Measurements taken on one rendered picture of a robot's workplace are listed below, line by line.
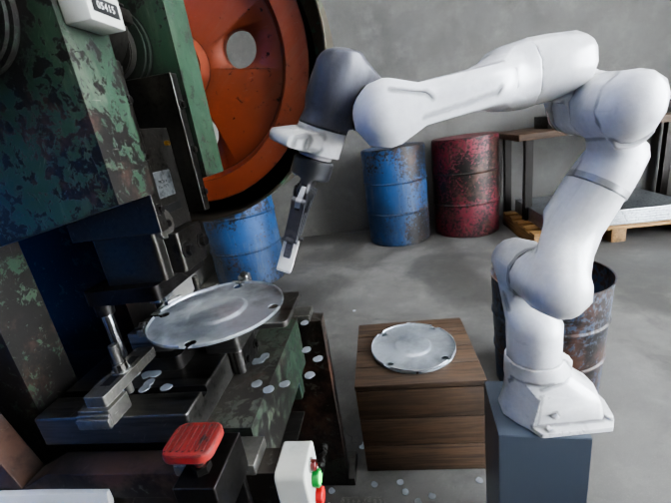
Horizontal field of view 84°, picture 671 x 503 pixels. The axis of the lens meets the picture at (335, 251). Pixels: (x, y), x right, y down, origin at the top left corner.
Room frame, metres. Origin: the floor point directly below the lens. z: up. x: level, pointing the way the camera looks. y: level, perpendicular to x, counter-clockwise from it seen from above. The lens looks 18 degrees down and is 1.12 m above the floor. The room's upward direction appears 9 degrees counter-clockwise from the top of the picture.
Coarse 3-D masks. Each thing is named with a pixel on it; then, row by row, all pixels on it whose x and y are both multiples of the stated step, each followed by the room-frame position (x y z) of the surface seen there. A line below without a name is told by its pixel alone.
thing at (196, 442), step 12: (180, 432) 0.42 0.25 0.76; (192, 432) 0.41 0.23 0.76; (204, 432) 0.41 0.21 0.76; (216, 432) 0.41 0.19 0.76; (168, 444) 0.40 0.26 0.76; (180, 444) 0.39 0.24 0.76; (192, 444) 0.39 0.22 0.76; (204, 444) 0.39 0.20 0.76; (216, 444) 0.39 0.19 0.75; (168, 456) 0.38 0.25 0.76; (180, 456) 0.38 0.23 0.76; (192, 456) 0.37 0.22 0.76; (204, 456) 0.37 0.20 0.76
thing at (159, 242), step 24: (144, 144) 0.73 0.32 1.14; (168, 144) 0.80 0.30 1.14; (168, 168) 0.79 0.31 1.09; (168, 192) 0.76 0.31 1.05; (168, 216) 0.72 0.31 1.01; (120, 240) 0.69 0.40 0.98; (144, 240) 0.68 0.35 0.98; (168, 240) 0.70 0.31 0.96; (192, 240) 0.75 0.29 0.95; (120, 264) 0.69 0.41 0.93; (144, 264) 0.69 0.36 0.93; (168, 264) 0.70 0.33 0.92; (192, 264) 0.72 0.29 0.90
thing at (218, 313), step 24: (216, 288) 0.88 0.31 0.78; (240, 288) 0.85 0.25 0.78; (264, 288) 0.83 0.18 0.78; (168, 312) 0.78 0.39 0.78; (192, 312) 0.74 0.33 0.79; (216, 312) 0.72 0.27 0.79; (240, 312) 0.72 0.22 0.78; (264, 312) 0.70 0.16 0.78; (168, 336) 0.66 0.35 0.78; (192, 336) 0.64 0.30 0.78; (216, 336) 0.63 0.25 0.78
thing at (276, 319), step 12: (288, 300) 0.75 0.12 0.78; (288, 312) 0.69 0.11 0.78; (264, 324) 0.66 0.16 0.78; (276, 324) 0.65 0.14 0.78; (240, 336) 0.71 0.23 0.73; (252, 336) 0.76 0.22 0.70; (216, 348) 0.70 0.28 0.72; (228, 348) 0.69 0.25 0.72; (240, 348) 0.70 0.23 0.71; (252, 348) 0.75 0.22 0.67; (240, 360) 0.69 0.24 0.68; (252, 360) 0.73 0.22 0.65; (240, 372) 0.69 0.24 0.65
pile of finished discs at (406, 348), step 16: (384, 336) 1.21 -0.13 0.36; (400, 336) 1.20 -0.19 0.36; (416, 336) 1.17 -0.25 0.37; (432, 336) 1.17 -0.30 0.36; (448, 336) 1.15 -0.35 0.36; (384, 352) 1.11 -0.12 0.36; (400, 352) 1.10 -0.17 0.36; (416, 352) 1.08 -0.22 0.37; (432, 352) 1.07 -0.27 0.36; (448, 352) 1.06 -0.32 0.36; (400, 368) 1.01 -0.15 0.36; (416, 368) 1.00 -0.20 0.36; (432, 368) 0.99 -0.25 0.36
